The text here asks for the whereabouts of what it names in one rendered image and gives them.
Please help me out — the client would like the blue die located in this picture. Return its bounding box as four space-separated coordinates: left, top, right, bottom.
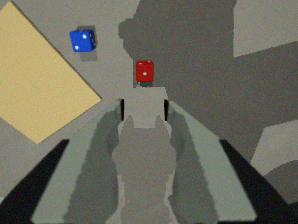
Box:
69 30 96 52

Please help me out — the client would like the tan flat mat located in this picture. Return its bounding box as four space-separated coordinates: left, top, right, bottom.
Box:
0 1 102 144

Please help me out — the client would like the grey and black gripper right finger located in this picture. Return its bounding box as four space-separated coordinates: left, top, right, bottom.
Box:
164 99 298 224

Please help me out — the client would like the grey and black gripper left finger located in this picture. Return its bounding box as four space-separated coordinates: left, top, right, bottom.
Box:
0 98 124 224

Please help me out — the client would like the red die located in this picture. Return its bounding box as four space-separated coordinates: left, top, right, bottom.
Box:
136 61 154 82

